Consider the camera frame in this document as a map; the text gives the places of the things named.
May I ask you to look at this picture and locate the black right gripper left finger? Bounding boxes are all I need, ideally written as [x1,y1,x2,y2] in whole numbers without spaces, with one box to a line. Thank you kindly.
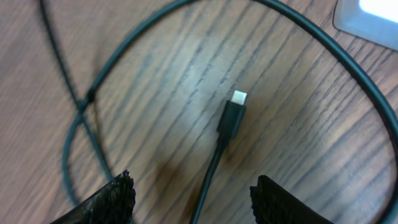
[51,170,136,224]

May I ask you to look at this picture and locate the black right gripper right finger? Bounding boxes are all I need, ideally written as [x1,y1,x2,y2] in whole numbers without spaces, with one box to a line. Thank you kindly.
[250,175,331,224]

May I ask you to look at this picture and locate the black USB charging cable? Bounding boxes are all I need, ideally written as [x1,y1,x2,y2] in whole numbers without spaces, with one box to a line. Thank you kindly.
[39,0,398,224]

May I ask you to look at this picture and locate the white power strip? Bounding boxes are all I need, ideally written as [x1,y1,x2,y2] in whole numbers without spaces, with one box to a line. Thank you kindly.
[333,0,397,50]

